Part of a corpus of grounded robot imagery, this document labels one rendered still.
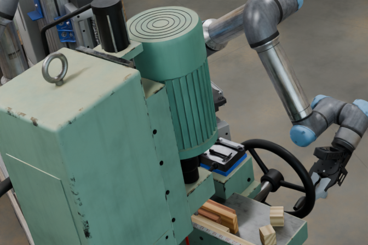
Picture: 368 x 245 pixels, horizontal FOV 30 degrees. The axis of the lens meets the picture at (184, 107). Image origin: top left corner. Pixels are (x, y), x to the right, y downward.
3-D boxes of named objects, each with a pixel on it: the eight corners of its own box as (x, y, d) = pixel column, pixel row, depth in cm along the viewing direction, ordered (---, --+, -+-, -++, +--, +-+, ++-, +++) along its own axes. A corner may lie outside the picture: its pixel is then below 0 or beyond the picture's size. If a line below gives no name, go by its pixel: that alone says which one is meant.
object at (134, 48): (148, 71, 142) (132, -4, 132) (122, 91, 137) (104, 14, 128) (120, 63, 146) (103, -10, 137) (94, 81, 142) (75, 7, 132)
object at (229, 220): (239, 230, 177) (236, 214, 174) (235, 234, 176) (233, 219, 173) (171, 200, 191) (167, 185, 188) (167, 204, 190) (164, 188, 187)
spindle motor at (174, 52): (233, 129, 164) (217, 12, 147) (187, 170, 154) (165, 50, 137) (177, 110, 174) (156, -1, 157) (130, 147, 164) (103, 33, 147)
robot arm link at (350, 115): (356, 105, 223) (380, 114, 218) (340, 134, 220) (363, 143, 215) (350, 94, 217) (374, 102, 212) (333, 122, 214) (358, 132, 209)
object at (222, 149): (247, 156, 192) (245, 140, 189) (224, 179, 186) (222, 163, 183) (210, 143, 200) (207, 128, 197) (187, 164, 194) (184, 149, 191)
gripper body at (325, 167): (339, 188, 213) (358, 156, 215) (332, 178, 206) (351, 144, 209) (318, 179, 217) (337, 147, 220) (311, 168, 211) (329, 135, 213)
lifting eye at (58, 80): (74, 76, 130) (65, 47, 127) (50, 92, 127) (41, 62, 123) (68, 75, 131) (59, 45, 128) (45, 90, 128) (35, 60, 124)
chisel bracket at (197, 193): (216, 197, 176) (212, 171, 172) (182, 230, 168) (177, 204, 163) (194, 187, 181) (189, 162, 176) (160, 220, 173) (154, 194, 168)
